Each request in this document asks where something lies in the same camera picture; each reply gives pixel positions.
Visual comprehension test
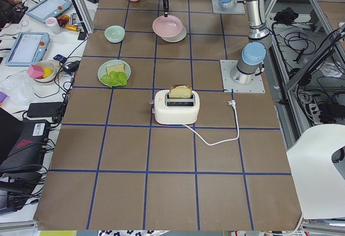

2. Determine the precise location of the cream white plate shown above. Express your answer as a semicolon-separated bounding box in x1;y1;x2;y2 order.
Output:
162;26;187;43

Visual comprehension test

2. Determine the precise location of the pink plate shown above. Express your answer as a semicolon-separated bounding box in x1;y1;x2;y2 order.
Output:
152;15;183;38

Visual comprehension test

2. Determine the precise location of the green lettuce leaf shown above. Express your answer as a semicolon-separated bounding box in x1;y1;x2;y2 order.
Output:
101;71;128;87

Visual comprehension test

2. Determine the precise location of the mint green plate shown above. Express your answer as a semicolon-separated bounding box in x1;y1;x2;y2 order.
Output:
98;60;131;85

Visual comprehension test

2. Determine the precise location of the bread slice on plate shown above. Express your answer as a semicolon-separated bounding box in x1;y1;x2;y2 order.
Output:
106;64;125;74

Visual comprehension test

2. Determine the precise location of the clear plastic bag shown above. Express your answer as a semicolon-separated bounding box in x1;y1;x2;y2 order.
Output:
1;72;35;105

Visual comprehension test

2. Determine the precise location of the red yellow mango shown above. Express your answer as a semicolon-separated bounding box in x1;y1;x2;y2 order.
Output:
57;15;70;27

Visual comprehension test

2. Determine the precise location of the blue teach pendant near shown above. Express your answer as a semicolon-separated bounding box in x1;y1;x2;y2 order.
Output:
5;32;50;67

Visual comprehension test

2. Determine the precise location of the white paper sheet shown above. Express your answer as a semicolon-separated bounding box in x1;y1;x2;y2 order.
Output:
287;124;344;219

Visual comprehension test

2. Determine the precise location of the blue teach pendant far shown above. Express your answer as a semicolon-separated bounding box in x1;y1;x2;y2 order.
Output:
26;0;72;22

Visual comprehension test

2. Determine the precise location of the mint green bowl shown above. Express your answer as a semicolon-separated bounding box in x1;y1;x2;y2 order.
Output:
104;25;125;43

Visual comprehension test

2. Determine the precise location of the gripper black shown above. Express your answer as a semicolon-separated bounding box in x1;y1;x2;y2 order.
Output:
163;0;169;17

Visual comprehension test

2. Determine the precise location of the white toaster power cable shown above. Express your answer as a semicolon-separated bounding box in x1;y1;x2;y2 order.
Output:
182;100;240;147

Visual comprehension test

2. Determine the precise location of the blue teach pendant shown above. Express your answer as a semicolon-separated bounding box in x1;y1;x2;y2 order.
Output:
26;0;72;22
5;32;50;67

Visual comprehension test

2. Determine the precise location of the pink cup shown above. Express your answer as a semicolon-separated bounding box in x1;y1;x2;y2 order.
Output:
45;17;61;34

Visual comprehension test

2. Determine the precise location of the beige bowl with toys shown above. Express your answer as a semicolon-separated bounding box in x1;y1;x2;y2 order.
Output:
27;60;59;84

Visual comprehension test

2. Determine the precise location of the toast slice in toaster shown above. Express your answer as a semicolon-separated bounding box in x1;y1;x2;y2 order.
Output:
168;85;192;99

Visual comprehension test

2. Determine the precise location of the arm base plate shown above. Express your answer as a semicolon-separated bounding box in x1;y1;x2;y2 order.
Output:
211;0;245;15
220;60;265;94

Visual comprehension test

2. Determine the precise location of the white toaster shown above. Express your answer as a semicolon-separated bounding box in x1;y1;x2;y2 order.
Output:
153;89;200;125

